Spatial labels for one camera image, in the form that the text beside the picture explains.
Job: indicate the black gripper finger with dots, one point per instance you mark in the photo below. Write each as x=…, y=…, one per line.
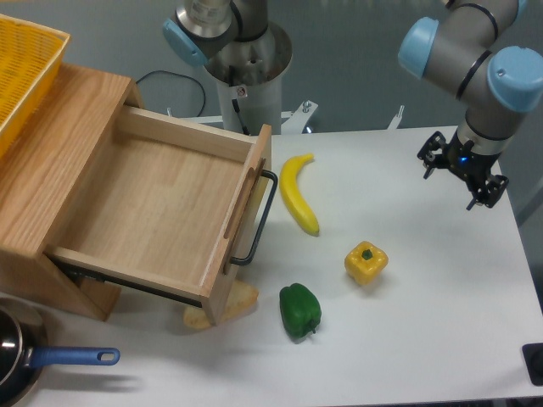
x=431, y=154
x=487, y=191

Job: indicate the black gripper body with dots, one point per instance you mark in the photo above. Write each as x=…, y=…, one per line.
x=472, y=168

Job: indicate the yellow bell pepper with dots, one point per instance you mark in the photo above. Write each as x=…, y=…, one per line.
x=365, y=262

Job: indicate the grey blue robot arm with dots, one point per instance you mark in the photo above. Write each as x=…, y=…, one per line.
x=499, y=88

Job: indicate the green bell pepper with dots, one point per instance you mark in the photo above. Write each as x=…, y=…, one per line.
x=300, y=310

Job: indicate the yellow banana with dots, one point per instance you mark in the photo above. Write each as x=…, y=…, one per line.
x=292, y=197

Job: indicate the black corner object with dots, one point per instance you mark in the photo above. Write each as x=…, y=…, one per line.
x=532, y=354

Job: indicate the bread slice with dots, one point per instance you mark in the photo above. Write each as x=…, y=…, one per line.
x=240, y=299

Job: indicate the open wooden drawer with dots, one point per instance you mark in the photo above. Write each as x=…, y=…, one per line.
x=167, y=206

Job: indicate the wooden drawer cabinet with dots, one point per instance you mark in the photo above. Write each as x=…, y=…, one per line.
x=39, y=175

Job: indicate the yellow plastic basket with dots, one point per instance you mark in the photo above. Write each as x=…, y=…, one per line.
x=31, y=55

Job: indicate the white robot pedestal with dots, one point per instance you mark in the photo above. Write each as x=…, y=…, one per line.
x=249, y=83

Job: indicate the black drawer handle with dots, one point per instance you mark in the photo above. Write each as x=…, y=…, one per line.
x=262, y=220

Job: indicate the black pan blue handle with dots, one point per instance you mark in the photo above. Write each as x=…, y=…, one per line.
x=25, y=351

